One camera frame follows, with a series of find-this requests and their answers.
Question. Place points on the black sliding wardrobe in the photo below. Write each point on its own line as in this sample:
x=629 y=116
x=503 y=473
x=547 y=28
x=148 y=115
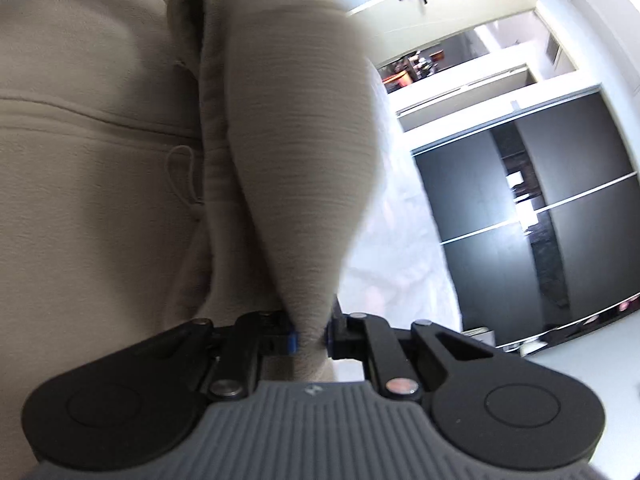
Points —
x=475 y=185

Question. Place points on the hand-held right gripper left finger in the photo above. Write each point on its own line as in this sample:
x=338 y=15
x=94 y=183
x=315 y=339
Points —
x=294 y=342

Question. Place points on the cream door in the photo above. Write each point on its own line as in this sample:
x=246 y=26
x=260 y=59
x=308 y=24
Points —
x=450 y=15

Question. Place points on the beige fleece jacket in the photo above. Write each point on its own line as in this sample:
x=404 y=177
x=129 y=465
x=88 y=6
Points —
x=100 y=160

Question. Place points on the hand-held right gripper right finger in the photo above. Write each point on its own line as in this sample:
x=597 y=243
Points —
x=330 y=337

